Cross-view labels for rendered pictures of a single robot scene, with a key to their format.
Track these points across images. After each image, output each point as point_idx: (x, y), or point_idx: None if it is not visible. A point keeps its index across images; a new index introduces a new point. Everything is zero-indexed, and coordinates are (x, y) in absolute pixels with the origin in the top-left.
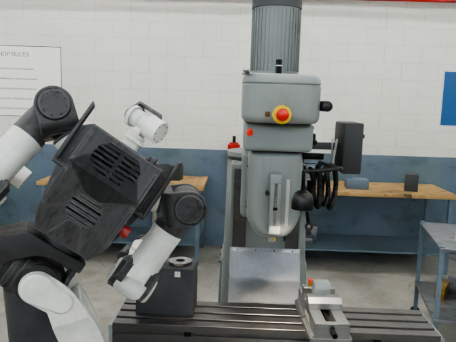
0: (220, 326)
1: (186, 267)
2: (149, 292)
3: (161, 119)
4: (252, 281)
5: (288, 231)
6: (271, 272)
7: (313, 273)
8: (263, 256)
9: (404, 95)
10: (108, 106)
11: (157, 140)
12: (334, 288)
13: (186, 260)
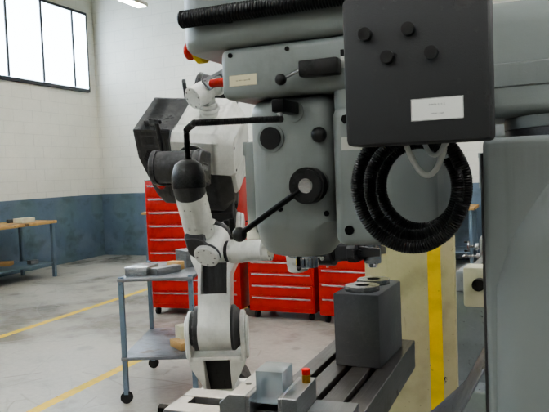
0: (296, 375)
1: (345, 291)
2: (188, 250)
3: (203, 83)
4: (457, 400)
5: (263, 243)
6: (463, 396)
7: None
8: (482, 359)
9: None
10: None
11: (196, 105)
12: (279, 398)
13: (361, 286)
